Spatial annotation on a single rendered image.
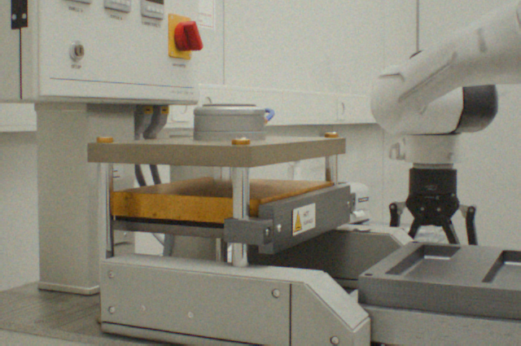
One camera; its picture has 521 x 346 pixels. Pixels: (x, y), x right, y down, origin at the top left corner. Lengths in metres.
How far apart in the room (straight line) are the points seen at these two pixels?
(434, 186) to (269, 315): 0.58
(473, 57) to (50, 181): 0.52
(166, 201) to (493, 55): 0.41
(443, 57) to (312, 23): 1.41
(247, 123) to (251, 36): 1.20
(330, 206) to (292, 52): 1.40
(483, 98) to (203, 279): 0.56
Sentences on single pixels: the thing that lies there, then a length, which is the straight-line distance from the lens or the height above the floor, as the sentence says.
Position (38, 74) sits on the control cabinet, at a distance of 0.75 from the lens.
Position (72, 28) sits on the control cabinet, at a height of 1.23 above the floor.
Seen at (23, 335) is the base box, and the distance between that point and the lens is 0.78.
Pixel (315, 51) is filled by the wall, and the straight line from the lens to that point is 2.33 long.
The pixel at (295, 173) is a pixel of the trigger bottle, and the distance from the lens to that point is 1.76.
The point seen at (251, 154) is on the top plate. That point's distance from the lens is 0.65.
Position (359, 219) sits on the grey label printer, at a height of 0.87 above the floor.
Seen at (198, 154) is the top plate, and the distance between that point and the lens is 0.67.
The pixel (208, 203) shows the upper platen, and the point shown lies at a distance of 0.71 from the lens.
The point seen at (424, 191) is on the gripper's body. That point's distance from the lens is 1.16.
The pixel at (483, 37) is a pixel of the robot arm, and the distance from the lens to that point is 0.90.
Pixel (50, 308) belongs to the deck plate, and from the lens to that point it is 0.83.
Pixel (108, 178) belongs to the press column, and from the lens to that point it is 0.73.
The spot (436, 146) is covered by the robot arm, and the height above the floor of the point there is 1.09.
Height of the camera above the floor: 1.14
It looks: 3 degrees down
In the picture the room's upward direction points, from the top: straight up
